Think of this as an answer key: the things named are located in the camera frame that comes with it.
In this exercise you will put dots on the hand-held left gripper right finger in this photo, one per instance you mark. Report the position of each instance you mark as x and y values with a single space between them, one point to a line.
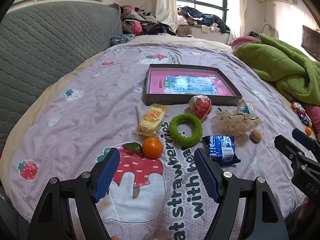
206 177

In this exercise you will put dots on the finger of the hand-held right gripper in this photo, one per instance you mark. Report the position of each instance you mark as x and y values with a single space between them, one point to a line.
287 147
302 136

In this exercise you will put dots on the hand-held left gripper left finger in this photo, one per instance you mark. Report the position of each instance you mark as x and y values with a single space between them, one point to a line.
107 175

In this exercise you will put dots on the blue cookie packet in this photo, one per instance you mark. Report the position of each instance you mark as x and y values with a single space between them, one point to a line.
220 150

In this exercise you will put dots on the walnut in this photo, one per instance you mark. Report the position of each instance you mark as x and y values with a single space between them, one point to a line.
255 136

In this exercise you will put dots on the tangerine with green leaf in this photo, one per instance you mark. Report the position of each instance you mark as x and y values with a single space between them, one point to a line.
152 148

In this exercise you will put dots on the blue and red surprise egg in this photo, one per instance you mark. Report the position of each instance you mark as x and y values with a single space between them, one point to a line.
246 107

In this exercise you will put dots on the green fuzzy scrunchie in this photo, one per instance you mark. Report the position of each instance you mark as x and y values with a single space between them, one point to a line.
174 130

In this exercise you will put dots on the yellow snack packet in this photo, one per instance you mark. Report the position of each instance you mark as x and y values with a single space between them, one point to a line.
151 120

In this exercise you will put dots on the red and white surprise egg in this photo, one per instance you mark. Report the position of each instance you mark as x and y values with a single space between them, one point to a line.
200 106

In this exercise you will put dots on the shallow grey cardboard box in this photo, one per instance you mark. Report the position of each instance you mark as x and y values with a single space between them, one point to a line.
175 100

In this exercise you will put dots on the person's right hand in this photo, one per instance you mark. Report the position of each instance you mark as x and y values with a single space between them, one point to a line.
305 208

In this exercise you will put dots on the small orange fruit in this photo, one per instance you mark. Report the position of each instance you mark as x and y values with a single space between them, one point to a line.
308 130

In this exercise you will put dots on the red candy wrapper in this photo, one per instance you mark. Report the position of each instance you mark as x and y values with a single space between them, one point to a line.
300 111

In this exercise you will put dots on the green fleece blanket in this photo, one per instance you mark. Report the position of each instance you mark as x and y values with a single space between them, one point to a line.
280 62

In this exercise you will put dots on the pink strawberry printed blanket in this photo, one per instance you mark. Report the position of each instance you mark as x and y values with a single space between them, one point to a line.
100 92

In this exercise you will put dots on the pink cloth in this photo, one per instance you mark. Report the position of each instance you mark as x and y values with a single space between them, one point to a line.
241 42

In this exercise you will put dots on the black bag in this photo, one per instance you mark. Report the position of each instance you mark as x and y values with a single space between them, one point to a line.
255 34

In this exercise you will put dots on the blue patterned cloth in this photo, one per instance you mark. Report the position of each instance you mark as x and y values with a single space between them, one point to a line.
122 40

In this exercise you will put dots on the cream bed sheet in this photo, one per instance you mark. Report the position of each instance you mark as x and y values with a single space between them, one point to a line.
175 40

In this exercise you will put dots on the grey quilted headboard cover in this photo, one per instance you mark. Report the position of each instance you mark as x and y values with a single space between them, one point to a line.
50 42

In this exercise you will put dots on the white curtain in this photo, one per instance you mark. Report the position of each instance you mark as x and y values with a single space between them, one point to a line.
237 7
165 5

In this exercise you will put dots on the pile of dark clothes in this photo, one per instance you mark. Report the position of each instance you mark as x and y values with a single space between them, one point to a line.
205 17

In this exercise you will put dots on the pile of colourful clothes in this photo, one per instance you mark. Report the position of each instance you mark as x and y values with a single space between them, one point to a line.
142 20

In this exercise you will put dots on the dark wooden frame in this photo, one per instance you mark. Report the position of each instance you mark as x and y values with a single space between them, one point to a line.
311 41

